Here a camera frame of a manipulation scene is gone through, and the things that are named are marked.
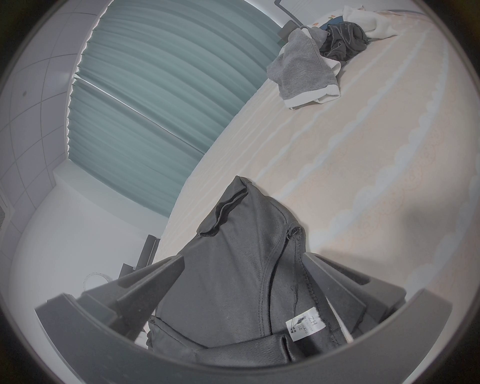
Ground black shiny garment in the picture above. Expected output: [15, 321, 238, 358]
[319, 21, 370, 62]

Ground grey bedside table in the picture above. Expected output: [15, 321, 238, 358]
[279, 20, 301, 40]

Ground black T-shirt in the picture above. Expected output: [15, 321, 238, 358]
[144, 175, 370, 366]

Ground bed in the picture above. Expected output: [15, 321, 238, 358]
[159, 0, 479, 312]

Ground blue-green curtain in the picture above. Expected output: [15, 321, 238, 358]
[67, 77, 206, 219]
[73, 0, 289, 153]

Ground grey white-trimmed garment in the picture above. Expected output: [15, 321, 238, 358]
[266, 28, 342, 110]

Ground black chest of drawers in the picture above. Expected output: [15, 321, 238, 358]
[119, 234, 159, 281]

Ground white printed pillow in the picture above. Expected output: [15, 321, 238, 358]
[300, 13, 346, 31]

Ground dark blue garment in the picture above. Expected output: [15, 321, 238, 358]
[319, 16, 346, 31]

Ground white garment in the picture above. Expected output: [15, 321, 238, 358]
[343, 5, 400, 40]

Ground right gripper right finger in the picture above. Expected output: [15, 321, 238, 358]
[304, 252, 407, 338]

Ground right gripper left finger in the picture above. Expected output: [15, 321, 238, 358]
[80, 256, 185, 340]

